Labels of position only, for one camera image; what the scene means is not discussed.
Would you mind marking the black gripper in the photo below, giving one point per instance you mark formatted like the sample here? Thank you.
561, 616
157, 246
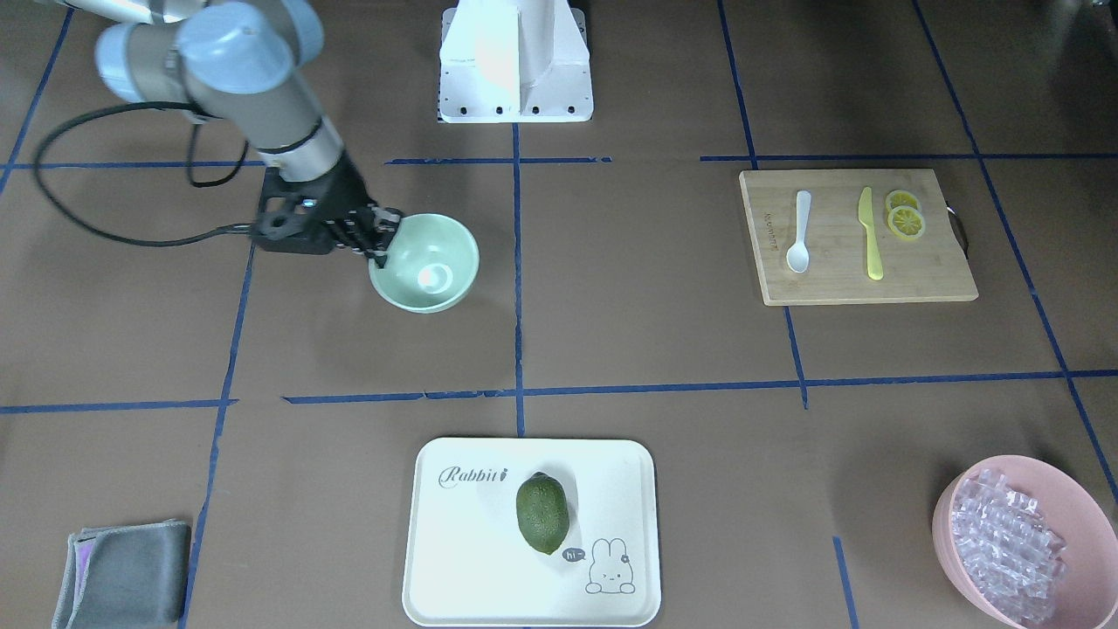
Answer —
342, 194

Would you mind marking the light green bowl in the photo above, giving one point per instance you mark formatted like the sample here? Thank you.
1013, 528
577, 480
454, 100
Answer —
432, 263

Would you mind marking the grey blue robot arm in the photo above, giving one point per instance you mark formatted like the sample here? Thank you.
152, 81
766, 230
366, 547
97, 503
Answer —
240, 61

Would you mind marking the white plastic spoon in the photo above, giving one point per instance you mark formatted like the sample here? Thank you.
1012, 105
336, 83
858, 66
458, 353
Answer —
797, 256

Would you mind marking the pink bowl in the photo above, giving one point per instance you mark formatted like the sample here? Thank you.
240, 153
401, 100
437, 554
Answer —
1085, 596

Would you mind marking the green avocado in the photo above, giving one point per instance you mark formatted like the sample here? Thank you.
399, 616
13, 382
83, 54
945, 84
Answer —
542, 513

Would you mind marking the white rabbit tray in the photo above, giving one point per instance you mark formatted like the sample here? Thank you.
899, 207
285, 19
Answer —
467, 563

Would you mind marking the grey folded cloth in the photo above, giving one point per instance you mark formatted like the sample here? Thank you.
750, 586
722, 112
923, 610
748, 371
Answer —
130, 576

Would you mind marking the wooden cutting board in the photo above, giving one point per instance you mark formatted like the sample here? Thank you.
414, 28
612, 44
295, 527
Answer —
929, 269

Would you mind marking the yellow plastic knife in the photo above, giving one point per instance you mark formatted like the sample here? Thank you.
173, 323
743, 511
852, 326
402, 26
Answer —
874, 266

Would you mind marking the clear ice cubes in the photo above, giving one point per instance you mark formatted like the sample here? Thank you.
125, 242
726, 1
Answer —
1007, 547

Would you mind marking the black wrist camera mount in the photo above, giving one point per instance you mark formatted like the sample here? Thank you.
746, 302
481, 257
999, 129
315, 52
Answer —
289, 216

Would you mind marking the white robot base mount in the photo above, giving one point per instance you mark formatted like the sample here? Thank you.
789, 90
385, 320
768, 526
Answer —
514, 62

